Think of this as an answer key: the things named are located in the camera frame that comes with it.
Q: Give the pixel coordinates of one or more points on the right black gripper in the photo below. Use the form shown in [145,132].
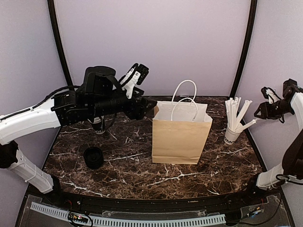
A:
[266,111]

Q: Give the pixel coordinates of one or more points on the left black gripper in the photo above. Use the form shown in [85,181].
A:
[138,109]

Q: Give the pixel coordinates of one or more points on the single paper straw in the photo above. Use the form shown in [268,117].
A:
[241,127]

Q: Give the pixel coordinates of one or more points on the brown paper bag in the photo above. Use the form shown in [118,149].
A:
[179,130]

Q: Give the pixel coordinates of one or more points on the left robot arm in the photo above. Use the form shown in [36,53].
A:
[100,94]

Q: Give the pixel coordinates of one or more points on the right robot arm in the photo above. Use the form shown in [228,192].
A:
[290,169]

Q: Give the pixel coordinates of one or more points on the wrapped paper straws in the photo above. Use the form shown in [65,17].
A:
[234,115]

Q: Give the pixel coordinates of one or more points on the white cup holding straws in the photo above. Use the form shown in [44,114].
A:
[230,136]

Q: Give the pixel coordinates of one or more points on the stack of paper cups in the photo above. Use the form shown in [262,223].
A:
[98,125]

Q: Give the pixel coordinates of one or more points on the stack of black lids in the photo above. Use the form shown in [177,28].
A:
[93,157]

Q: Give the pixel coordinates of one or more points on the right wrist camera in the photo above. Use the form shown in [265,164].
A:
[270,94]

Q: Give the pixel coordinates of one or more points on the right black frame post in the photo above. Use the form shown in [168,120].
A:
[245,47]

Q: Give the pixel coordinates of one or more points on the black frame post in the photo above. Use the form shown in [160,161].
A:
[58,41]
[245,47]

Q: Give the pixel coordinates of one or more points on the grey cable duct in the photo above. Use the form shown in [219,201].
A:
[126,219]

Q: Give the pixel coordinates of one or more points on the left black frame post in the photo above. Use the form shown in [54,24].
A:
[58,41]

